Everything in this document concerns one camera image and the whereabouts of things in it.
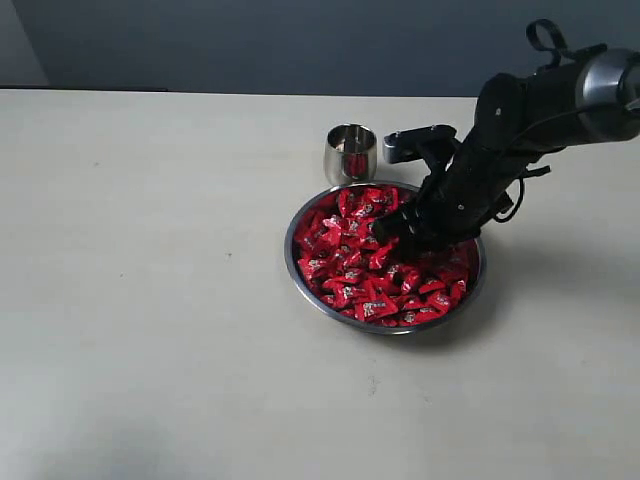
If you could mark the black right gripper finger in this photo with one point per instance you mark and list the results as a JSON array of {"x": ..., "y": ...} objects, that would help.
[{"x": 407, "y": 251}]

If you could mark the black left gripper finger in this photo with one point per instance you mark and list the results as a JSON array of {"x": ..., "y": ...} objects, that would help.
[{"x": 392, "y": 226}]

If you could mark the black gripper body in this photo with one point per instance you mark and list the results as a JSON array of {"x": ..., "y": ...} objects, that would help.
[{"x": 454, "y": 202}]

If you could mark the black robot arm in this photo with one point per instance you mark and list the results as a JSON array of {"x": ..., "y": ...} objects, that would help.
[{"x": 592, "y": 99}]

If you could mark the steel bowl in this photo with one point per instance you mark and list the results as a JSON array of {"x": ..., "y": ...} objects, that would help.
[{"x": 428, "y": 293}]

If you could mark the stainless steel cup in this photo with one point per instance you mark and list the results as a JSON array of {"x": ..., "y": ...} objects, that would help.
[{"x": 350, "y": 154}]

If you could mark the red wrapped candy top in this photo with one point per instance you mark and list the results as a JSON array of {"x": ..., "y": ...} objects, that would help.
[{"x": 375, "y": 199}]

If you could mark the red wrapped candy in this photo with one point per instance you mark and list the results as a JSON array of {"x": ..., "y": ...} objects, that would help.
[
  {"x": 375, "y": 309},
  {"x": 313, "y": 268},
  {"x": 375, "y": 199}
]

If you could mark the red wrapped candy front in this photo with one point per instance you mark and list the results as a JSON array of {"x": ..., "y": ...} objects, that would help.
[{"x": 375, "y": 309}]

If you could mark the red wrapped candy left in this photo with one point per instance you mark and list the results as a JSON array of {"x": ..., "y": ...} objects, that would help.
[{"x": 313, "y": 268}]

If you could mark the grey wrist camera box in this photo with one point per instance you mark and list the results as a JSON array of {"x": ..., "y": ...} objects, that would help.
[{"x": 425, "y": 143}]

